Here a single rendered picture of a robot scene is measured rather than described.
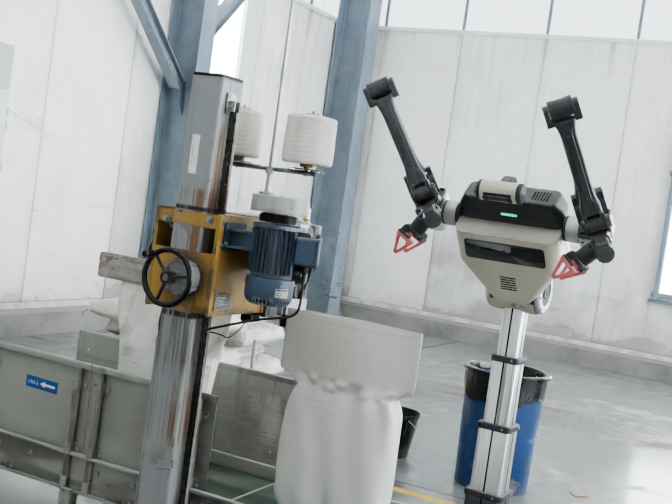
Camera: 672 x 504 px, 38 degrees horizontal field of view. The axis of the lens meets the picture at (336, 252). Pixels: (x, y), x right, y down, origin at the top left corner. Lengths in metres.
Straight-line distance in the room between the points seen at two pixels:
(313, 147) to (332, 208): 8.92
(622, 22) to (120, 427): 8.85
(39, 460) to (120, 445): 0.37
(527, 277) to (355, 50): 8.79
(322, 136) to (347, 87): 8.99
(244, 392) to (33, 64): 4.75
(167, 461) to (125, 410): 0.44
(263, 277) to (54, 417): 1.11
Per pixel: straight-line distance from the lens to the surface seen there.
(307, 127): 3.10
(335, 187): 12.00
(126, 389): 3.52
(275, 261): 2.98
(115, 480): 3.59
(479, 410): 5.36
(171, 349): 3.10
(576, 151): 3.09
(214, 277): 3.01
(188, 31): 9.39
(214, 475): 3.70
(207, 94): 3.06
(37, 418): 3.80
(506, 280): 3.59
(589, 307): 11.21
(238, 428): 3.90
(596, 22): 11.53
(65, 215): 8.51
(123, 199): 9.06
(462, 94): 11.77
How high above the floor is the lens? 1.43
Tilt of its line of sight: 3 degrees down
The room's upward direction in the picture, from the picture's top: 8 degrees clockwise
